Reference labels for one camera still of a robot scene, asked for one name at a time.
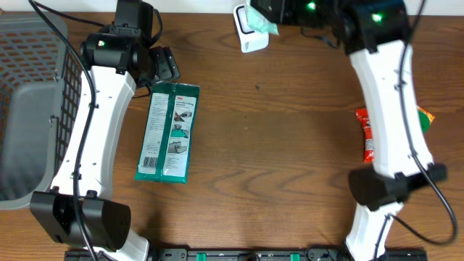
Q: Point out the white barcode scanner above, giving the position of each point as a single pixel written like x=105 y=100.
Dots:
x=250 y=40

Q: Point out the small orange box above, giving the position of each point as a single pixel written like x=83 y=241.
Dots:
x=431 y=117

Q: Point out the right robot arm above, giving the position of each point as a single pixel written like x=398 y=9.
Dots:
x=376 y=37

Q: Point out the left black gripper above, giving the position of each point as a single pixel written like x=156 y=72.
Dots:
x=169 y=67

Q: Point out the red snack bag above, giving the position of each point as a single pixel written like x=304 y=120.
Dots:
x=362 y=116

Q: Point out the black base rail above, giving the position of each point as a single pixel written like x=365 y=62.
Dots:
x=311 y=254

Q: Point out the green lid jar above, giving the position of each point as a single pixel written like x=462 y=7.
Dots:
x=425 y=122

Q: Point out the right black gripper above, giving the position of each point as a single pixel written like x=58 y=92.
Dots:
x=281 y=14

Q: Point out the light green wipes pack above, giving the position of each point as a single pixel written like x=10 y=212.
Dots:
x=257 y=22

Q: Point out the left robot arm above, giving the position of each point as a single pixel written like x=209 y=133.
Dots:
x=77 y=209

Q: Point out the grey plastic mesh basket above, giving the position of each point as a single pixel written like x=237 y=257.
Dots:
x=40 y=93

